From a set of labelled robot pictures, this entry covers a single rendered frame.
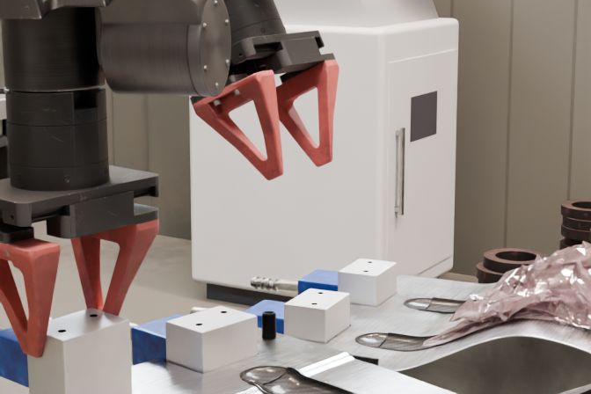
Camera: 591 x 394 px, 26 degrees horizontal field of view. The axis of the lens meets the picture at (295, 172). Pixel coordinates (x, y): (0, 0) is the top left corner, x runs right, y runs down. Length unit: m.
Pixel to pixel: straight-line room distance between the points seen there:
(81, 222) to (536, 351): 0.34
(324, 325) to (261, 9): 0.25
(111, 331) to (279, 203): 3.16
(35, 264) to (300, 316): 0.33
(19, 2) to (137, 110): 4.53
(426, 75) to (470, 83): 0.44
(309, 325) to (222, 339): 0.18
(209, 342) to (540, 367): 0.23
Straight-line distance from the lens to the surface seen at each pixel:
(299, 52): 0.97
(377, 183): 3.74
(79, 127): 0.73
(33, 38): 0.72
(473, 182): 4.41
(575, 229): 3.88
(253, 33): 0.96
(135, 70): 0.70
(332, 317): 1.00
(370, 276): 1.09
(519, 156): 4.32
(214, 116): 0.95
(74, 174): 0.73
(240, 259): 4.03
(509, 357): 0.90
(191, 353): 0.83
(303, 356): 0.86
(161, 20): 0.69
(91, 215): 0.73
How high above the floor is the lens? 1.17
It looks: 11 degrees down
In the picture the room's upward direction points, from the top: straight up
